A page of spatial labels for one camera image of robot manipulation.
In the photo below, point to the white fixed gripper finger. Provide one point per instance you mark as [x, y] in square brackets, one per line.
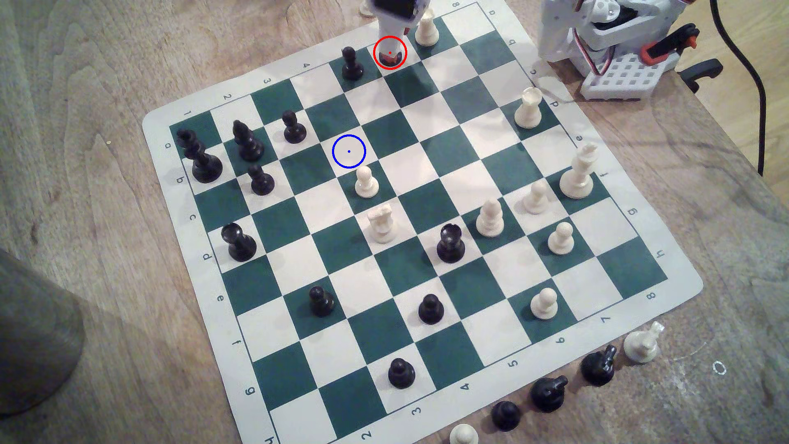
[394, 31]

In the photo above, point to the black bishop chess piece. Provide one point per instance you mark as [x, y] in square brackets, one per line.
[248, 145]
[391, 60]

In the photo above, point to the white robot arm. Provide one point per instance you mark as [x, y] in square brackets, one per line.
[558, 31]

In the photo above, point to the white pawn chess piece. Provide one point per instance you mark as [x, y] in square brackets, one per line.
[561, 240]
[463, 435]
[536, 198]
[367, 184]
[545, 305]
[366, 8]

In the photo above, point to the white rook chess piece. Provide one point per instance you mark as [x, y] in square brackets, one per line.
[529, 111]
[427, 34]

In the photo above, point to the black pawn chess piece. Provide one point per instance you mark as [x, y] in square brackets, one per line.
[431, 311]
[505, 417]
[352, 66]
[321, 303]
[262, 181]
[294, 129]
[401, 375]

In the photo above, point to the white knight chess piece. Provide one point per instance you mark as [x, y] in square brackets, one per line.
[382, 227]
[642, 345]

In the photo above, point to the white bishop chess piece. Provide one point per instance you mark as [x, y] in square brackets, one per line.
[490, 221]

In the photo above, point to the black rook chess piece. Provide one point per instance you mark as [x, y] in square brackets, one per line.
[451, 245]

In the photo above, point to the black king chess piece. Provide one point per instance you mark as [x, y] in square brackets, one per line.
[205, 165]

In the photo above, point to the white king chess piece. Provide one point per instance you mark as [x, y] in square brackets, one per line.
[578, 176]

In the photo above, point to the black knight chess piece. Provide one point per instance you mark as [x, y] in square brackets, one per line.
[598, 367]
[548, 394]

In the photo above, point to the green and white chessboard mat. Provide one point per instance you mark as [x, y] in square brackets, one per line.
[425, 203]

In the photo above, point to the orange and black clamp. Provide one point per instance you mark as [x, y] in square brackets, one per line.
[669, 44]

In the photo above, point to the grey blurred cylinder object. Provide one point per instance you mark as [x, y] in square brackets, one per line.
[34, 336]

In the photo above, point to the white perforated base plate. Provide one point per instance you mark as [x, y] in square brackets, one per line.
[629, 77]

